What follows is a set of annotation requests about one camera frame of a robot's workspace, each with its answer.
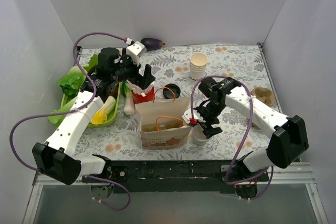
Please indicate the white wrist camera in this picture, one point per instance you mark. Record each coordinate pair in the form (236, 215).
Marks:
(135, 51)
(192, 117)

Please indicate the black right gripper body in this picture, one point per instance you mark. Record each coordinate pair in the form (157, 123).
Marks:
(208, 122)

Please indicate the purple eggplant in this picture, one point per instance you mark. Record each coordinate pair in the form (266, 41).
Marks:
(152, 44)

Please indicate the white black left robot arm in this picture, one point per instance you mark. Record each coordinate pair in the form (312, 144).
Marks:
(54, 157)

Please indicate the green lettuce leaf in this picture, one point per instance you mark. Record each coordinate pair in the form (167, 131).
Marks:
(72, 81)

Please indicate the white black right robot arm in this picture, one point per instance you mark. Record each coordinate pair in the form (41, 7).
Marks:
(287, 135)

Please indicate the green leafy herb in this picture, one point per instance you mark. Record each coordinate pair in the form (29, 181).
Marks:
(93, 61)

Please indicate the brown cardboard cup carrier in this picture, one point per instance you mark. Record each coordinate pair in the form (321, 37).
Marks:
(264, 95)

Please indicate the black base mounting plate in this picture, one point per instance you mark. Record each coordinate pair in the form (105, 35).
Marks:
(168, 176)

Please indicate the stack of white paper cups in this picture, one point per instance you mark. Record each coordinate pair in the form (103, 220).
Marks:
(198, 64)

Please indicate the black coffee cup lid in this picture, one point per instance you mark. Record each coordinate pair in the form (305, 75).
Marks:
(171, 91)

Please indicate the white paper coffee cup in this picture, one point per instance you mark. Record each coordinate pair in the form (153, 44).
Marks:
(198, 136)

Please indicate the napa cabbage lower yellow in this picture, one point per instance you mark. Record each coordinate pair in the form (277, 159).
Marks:
(101, 115)

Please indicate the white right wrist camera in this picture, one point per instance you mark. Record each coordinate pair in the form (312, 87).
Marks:
(192, 117)

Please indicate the red straw holder cup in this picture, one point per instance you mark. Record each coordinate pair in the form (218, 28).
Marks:
(139, 98)

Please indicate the green plastic tray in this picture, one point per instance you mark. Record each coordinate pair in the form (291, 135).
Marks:
(68, 102)

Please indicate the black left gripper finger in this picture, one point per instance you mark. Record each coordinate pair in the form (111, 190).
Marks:
(146, 80)
(147, 71)

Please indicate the brown paper takeout bag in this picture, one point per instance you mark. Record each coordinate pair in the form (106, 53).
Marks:
(159, 111)

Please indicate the aluminium frame rail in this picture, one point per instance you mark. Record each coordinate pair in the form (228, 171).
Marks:
(296, 173)

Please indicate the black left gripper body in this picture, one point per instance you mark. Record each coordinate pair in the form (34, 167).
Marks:
(139, 74)

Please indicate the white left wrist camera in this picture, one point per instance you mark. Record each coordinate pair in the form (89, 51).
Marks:
(135, 51)

